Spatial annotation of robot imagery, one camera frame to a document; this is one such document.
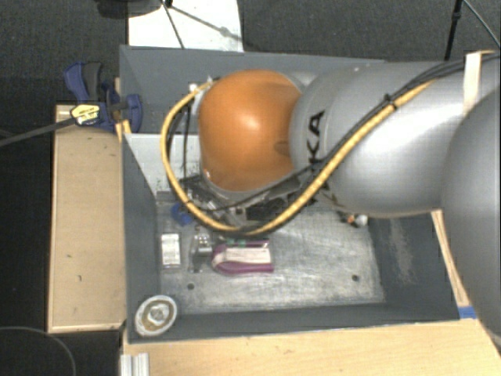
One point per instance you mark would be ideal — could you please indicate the grey metal bin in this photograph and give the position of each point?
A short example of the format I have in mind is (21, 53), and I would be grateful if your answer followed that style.
(313, 272)

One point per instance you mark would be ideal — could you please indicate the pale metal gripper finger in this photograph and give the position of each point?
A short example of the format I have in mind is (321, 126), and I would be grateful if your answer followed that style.
(171, 251)
(202, 245)

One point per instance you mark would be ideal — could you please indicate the small blue object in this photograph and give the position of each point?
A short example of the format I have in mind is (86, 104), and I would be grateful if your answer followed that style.
(181, 214)

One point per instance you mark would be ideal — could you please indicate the small white and orange object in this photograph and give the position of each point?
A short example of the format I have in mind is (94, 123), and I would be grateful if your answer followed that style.
(357, 220)

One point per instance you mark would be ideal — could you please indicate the purple and white packet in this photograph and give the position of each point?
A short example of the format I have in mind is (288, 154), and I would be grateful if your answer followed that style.
(244, 260)

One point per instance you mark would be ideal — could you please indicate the pale wood flat board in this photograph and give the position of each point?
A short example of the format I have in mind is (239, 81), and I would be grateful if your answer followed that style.
(86, 225)

